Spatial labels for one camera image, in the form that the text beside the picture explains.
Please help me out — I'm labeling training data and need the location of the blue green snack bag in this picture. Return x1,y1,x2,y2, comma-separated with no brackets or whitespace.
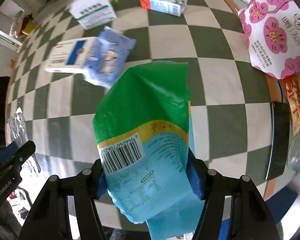
93,61,203,239

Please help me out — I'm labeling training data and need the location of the silver blister pack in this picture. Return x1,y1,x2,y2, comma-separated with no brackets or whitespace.
7,107,41,176

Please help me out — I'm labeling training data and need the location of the black phone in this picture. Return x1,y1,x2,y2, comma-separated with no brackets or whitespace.
266,101,290,180

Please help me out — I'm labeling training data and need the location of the red snack box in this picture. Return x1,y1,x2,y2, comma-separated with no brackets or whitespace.
282,74,300,137

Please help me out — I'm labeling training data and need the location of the light blue candy wrapper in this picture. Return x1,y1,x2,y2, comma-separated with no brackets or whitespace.
82,26,136,89

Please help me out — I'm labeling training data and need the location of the white blue medicine box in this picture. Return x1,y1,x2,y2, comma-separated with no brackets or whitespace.
44,37,97,74

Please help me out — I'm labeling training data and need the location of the green white checkered tablecloth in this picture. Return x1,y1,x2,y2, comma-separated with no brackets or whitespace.
5,0,282,230

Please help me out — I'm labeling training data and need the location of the pink flower paper bag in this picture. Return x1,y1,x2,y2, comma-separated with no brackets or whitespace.
238,0,300,80

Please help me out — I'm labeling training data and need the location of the green white open box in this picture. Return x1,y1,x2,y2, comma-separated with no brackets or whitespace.
69,0,117,30

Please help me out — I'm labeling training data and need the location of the small red blue carton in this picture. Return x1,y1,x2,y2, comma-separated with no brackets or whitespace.
140,0,188,17

